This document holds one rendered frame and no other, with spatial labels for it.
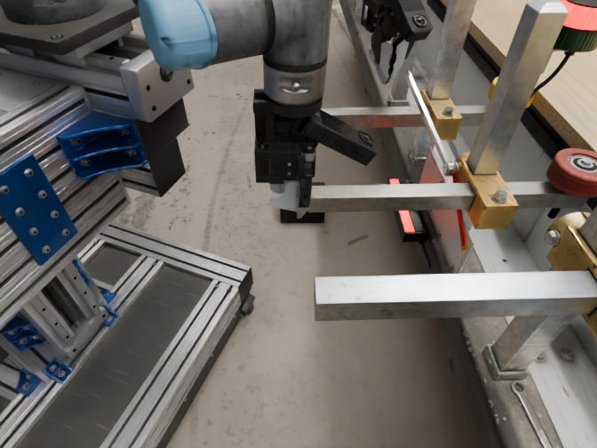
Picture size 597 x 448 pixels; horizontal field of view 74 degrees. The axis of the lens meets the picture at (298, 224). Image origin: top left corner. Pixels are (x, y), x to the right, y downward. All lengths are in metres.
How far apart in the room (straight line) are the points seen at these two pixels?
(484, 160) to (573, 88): 0.33
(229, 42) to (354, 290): 0.26
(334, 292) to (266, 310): 1.13
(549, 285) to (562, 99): 0.53
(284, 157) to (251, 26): 0.18
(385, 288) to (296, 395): 1.00
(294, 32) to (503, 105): 0.31
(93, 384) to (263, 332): 0.54
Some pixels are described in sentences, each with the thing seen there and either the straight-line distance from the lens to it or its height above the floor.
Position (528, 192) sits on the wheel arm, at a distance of 0.70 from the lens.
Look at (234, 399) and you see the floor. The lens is 1.36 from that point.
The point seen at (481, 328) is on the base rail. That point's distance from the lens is 0.70.
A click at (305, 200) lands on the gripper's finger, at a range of 0.56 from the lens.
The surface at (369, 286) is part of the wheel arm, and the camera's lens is 0.37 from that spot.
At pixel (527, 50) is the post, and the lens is 0.59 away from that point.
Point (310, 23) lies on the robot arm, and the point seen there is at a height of 1.12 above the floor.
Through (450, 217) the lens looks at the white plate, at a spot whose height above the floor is 0.77.
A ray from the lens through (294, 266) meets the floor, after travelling 1.60.
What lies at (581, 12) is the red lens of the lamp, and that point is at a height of 1.11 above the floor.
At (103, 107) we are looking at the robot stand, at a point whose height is 0.91.
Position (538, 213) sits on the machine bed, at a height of 0.70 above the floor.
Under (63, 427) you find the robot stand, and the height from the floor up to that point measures 0.21.
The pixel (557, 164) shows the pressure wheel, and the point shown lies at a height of 0.90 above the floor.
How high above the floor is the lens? 1.26
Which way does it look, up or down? 46 degrees down
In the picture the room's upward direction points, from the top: straight up
